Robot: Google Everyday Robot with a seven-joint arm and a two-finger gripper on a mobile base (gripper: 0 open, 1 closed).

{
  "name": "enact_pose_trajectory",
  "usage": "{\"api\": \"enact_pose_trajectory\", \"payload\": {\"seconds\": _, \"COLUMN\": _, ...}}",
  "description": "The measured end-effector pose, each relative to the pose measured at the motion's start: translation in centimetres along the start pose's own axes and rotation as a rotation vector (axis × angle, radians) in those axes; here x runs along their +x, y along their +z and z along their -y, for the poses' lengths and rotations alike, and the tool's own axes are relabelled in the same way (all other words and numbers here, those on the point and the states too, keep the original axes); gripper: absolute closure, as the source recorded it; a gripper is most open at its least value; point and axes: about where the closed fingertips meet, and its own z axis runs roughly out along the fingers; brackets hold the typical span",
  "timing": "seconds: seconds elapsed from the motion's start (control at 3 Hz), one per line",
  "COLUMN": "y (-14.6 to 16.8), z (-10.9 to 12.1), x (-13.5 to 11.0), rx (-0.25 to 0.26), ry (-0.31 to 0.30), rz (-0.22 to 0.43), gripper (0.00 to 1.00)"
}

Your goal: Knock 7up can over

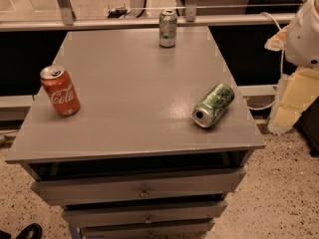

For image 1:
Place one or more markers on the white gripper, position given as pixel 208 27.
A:
pixel 304 39

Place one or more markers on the green soda can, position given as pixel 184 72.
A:
pixel 211 107

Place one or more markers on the red Coca-Cola can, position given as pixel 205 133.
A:
pixel 58 85

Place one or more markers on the top grey drawer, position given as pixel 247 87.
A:
pixel 138 186

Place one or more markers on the grey drawer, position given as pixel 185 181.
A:
pixel 145 214
pixel 149 230
pixel 138 186

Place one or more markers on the grey drawer cabinet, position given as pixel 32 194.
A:
pixel 136 100

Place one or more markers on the small black floor device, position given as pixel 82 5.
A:
pixel 117 12

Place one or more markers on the bottom grey drawer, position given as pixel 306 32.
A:
pixel 149 230

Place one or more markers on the grey metal railing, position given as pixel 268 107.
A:
pixel 41 15

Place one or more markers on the middle grey drawer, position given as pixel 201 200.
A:
pixel 145 214

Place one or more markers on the black shoe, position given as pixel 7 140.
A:
pixel 32 231

